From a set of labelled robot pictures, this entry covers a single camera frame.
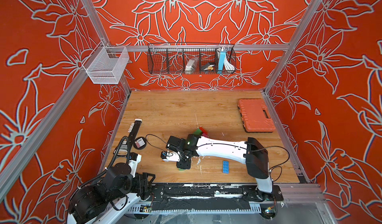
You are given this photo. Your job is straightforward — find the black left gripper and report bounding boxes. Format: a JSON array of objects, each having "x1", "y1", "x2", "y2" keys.
[{"x1": 109, "y1": 171, "x2": 157, "y2": 202}]

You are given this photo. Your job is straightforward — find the tall green lego brick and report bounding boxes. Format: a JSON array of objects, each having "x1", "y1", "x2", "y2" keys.
[{"x1": 193, "y1": 129, "x2": 203, "y2": 135}]

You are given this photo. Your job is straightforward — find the red lego brick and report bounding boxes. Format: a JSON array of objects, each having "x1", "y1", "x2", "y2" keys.
[{"x1": 199, "y1": 127, "x2": 208, "y2": 135}]

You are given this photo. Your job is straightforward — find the blue lego brick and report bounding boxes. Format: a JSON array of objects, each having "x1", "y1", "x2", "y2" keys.
[{"x1": 222, "y1": 160, "x2": 229, "y2": 174}]

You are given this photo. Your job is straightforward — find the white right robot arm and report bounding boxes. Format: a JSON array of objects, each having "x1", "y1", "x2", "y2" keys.
[{"x1": 161, "y1": 134, "x2": 273, "y2": 194}]

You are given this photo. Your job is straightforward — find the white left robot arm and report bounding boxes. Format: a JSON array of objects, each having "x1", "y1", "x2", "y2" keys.
[{"x1": 67, "y1": 136, "x2": 156, "y2": 224}]

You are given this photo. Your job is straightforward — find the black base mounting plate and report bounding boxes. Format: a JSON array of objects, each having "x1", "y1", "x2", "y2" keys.
[{"x1": 139, "y1": 183, "x2": 284, "y2": 213}]

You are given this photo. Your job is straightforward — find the round black red disc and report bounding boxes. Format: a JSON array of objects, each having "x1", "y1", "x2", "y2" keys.
[{"x1": 133, "y1": 136, "x2": 147, "y2": 150}]

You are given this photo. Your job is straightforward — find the orange plastic tool case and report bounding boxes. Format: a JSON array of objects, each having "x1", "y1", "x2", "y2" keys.
[{"x1": 237, "y1": 99, "x2": 276, "y2": 133}]

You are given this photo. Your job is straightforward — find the grey packet in basket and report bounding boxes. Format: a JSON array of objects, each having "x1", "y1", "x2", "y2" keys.
[{"x1": 185, "y1": 57, "x2": 199, "y2": 74}]

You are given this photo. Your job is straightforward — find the black item in basket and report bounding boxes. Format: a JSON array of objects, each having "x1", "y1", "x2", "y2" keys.
[{"x1": 201, "y1": 62, "x2": 215, "y2": 72}]

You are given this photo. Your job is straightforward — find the light blue box in basket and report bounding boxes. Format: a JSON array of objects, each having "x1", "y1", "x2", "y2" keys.
[{"x1": 217, "y1": 51, "x2": 226, "y2": 74}]

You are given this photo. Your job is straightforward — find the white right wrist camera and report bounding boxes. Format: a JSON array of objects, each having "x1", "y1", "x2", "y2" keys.
[{"x1": 161, "y1": 151, "x2": 180, "y2": 162}]

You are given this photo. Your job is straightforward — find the black wire wall basket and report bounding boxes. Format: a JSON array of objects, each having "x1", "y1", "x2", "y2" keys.
[{"x1": 147, "y1": 43, "x2": 237, "y2": 75}]

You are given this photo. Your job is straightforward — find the white cable in basket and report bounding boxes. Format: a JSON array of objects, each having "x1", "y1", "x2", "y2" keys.
[{"x1": 224, "y1": 55, "x2": 236, "y2": 73}]

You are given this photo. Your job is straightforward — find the clear plastic wall bin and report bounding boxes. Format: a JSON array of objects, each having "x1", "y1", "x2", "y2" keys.
[{"x1": 84, "y1": 47, "x2": 129, "y2": 84}]

